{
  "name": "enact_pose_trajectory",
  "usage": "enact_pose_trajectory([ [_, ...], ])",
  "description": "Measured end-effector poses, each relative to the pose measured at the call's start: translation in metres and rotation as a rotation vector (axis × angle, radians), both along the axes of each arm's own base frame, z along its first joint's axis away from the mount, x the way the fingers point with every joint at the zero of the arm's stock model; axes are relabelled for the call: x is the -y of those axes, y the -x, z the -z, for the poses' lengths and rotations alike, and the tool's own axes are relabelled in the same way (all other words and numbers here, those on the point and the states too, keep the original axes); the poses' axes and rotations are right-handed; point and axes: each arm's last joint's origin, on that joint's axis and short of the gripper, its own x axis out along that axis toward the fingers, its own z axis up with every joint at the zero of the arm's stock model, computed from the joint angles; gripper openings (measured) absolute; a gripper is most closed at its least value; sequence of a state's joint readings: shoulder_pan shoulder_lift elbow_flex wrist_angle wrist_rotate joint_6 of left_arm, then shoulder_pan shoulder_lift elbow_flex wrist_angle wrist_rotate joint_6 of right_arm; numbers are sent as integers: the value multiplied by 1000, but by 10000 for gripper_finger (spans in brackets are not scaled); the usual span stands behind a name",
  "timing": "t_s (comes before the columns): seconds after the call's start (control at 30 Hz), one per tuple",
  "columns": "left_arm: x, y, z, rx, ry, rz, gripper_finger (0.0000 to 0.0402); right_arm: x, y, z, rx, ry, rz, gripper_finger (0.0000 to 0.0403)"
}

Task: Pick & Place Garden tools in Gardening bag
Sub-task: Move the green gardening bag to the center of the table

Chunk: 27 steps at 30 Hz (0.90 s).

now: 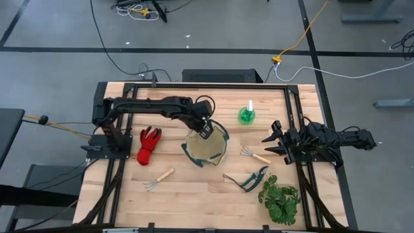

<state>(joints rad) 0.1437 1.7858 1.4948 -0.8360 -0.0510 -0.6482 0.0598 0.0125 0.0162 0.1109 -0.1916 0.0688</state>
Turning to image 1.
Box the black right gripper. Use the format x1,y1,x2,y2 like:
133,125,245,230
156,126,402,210
261,120,307,164

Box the beige and green gardening bag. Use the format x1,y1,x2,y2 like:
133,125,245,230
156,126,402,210
180,118,231,168

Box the wooden-handled hand rake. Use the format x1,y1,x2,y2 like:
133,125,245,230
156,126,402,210
240,146,272,165
143,167,175,192

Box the green spray bottle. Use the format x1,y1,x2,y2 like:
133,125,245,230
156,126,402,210
237,99,256,126

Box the green-handled pruning shears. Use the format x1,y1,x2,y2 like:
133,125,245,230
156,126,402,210
222,166,270,193

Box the red and black work glove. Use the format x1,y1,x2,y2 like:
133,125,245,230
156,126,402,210
136,126,162,166

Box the black computer tower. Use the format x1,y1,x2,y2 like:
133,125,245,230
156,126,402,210
181,68,265,83

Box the green artificial leafy plant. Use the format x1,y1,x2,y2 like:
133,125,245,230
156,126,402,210
257,174,301,227

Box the grey desk foot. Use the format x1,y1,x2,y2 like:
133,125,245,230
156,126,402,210
373,98,414,109
341,0,404,24

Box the black stand leg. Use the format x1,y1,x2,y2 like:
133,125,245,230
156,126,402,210
151,0,169,23

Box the black low bench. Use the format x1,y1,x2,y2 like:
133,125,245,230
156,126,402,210
0,164,85,233

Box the black side table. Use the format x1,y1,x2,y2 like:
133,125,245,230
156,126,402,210
0,108,26,169

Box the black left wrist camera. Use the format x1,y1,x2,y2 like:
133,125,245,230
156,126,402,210
193,99,215,121

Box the black aluminium table frame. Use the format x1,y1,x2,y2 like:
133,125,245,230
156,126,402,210
76,80,351,233

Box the white floor cable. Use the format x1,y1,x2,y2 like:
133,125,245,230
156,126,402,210
274,61,414,83

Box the yellow hanging power cable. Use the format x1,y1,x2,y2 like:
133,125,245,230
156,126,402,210
271,0,331,64

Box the long black cable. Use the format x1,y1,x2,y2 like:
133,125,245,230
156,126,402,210
89,0,173,82

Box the white cable coil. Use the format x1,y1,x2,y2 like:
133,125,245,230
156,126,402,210
115,3,161,22

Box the yellow cable with black knob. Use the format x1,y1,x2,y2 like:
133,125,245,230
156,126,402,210
23,114,93,140

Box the black cable bundle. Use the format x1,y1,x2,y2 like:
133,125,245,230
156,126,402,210
389,28,414,61

